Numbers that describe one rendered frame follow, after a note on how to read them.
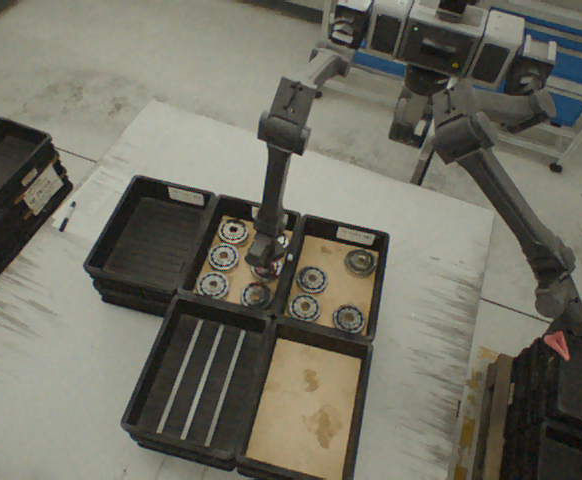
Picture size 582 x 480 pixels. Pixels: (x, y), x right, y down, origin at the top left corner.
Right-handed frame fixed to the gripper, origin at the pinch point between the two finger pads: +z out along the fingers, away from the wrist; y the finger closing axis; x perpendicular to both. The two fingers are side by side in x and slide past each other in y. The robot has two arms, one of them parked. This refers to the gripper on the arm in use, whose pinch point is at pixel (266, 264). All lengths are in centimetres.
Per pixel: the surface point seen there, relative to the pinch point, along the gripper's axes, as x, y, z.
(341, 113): 126, 128, 95
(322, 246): -0.5, 22.0, 5.1
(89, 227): 53, -46, 17
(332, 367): -38.6, 1.5, 3.4
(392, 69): 115, 153, 60
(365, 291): -22.2, 25.1, 4.7
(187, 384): -22.8, -37.9, 2.5
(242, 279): 0.6, -8.4, 4.0
